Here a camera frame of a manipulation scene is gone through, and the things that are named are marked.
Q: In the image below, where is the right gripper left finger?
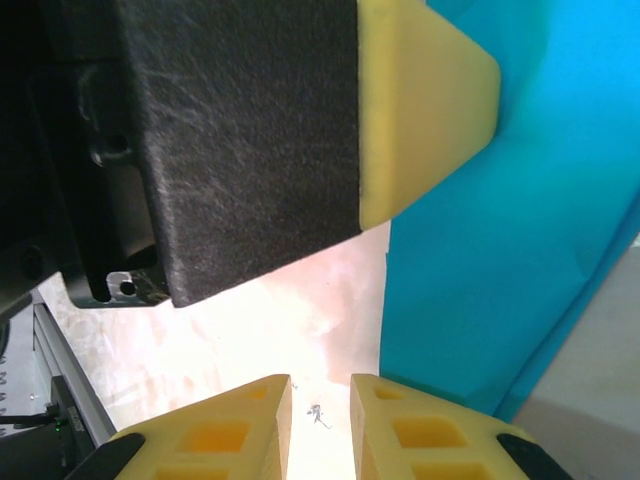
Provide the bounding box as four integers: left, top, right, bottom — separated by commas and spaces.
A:
64, 373, 294, 480

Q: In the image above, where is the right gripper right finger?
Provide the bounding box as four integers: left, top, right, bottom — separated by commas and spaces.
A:
349, 373, 576, 480

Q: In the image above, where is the blue square paper sheet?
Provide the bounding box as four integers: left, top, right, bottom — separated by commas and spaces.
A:
378, 0, 640, 427

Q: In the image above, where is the small black control board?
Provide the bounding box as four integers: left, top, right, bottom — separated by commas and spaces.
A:
48, 374, 102, 480

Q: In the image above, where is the long aluminium mounting rail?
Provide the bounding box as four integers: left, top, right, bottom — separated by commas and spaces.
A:
29, 292, 119, 446

